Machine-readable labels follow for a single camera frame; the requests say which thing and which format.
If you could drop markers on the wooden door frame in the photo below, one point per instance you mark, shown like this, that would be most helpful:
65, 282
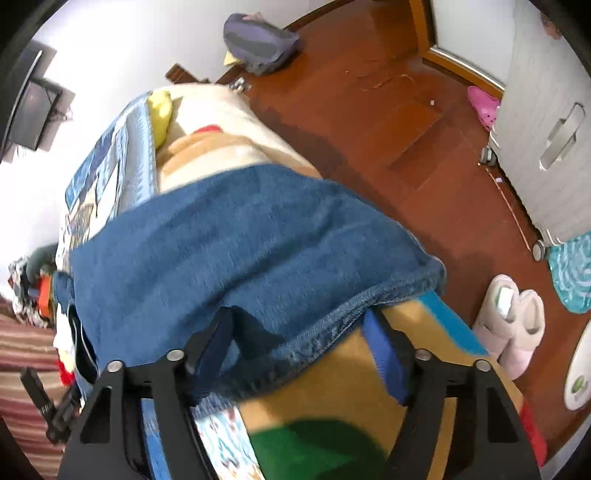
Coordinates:
451, 63

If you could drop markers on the white pink slippers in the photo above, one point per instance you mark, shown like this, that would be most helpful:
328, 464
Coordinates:
510, 324

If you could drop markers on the patchwork patterned bed cover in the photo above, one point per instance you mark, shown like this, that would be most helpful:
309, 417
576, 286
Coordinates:
117, 175

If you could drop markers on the pile of mixed clothes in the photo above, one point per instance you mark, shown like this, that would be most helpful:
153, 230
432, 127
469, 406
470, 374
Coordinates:
30, 279

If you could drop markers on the pink plastic clog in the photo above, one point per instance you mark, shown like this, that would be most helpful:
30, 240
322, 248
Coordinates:
485, 106

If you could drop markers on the wall mounted black television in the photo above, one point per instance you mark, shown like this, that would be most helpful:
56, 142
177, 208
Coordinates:
27, 100

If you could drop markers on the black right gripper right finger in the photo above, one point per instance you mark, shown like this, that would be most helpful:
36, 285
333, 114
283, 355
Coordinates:
488, 440

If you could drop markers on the striped red curtain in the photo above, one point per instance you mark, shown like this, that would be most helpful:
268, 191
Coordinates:
25, 346

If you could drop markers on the grey purple backpack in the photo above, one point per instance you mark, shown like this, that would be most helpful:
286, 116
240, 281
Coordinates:
259, 46

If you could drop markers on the colourful plush blanket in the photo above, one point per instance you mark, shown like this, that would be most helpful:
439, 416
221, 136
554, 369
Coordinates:
336, 419

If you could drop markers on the teal patterned floor mat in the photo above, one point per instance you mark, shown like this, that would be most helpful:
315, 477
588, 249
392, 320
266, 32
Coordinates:
570, 266

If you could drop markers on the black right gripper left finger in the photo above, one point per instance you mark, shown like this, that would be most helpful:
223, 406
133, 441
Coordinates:
109, 440

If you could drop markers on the yellow plush toy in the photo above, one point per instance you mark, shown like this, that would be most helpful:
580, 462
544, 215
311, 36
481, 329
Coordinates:
160, 111

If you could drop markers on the blue denim jacket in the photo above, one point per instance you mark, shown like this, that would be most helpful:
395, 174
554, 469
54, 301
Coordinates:
297, 260

